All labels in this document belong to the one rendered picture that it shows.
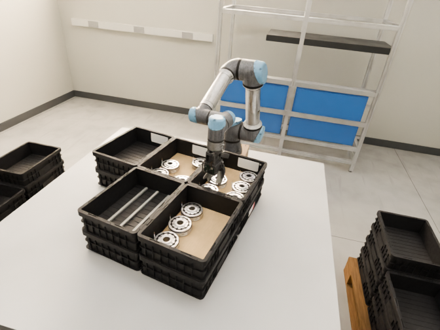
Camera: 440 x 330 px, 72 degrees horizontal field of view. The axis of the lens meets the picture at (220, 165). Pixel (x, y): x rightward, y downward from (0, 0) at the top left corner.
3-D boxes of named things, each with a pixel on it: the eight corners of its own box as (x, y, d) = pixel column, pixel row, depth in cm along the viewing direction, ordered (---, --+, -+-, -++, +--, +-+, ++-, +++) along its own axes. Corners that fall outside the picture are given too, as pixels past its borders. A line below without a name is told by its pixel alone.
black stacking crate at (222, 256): (185, 218, 160) (186, 200, 154) (238, 238, 151) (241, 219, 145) (139, 274, 128) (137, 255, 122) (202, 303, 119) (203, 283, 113)
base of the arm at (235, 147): (221, 145, 213) (222, 131, 208) (243, 147, 211) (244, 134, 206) (217, 154, 200) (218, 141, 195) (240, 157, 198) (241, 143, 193)
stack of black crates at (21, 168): (41, 187, 262) (28, 141, 239) (72, 194, 257) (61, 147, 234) (2, 217, 229) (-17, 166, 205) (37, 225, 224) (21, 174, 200)
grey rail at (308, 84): (216, 73, 339) (216, 68, 336) (376, 95, 311) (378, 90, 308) (214, 74, 331) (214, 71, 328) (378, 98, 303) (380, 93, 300)
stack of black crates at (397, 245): (355, 257, 219) (377, 209, 196) (400, 267, 214) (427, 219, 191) (365, 306, 186) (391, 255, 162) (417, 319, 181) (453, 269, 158)
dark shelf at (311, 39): (270, 34, 341) (270, 29, 338) (382, 47, 321) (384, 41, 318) (265, 40, 303) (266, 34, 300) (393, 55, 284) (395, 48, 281)
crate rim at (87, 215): (135, 169, 159) (135, 165, 157) (186, 186, 149) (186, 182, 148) (76, 214, 127) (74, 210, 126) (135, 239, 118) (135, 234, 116)
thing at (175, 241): (161, 229, 130) (160, 228, 130) (183, 236, 128) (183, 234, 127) (149, 245, 122) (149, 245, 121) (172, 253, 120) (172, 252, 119)
